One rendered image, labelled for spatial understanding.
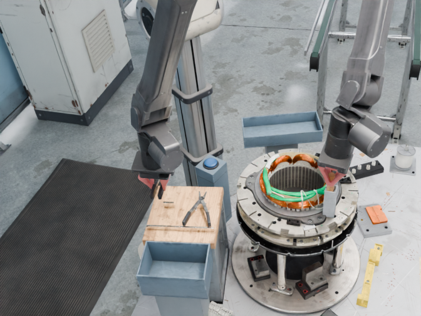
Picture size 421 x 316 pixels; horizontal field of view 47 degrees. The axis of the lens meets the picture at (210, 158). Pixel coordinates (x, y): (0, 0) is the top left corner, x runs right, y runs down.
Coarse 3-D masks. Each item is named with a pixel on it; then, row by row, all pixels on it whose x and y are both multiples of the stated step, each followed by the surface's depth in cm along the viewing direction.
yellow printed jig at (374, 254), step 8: (376, 248) 148; (376, 256) 145; (368, 264) 145; (376, 264) 144; (368, 272) 142; (368, 280) 140; (368, 288) 138; (360, 296) 134; (368, 296) 136; (360, 304) 135
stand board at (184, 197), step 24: (168, 192) 136; (192, 192) 136; (216, 192) 135; (168, 216) 130; (192, 216) 129; (216, 216) 128; (144, 240) 124; (168, 240) 124; (192, 240) 123; (216, 240) 124
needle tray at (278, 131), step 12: (252, 120) 160; (264, 120) 160; (276, 120) 160; (288, 120) 160; (300, 120) 160; (312, 120) 161; (252, 132) 159; (264, 132) 159; (276, 132) 158; (288, 132) 157; (300, 132) 151; (312, 132) 151; (252, 144) 153; (264, 144) 153; (276, 144) 153; (288, 144) 154
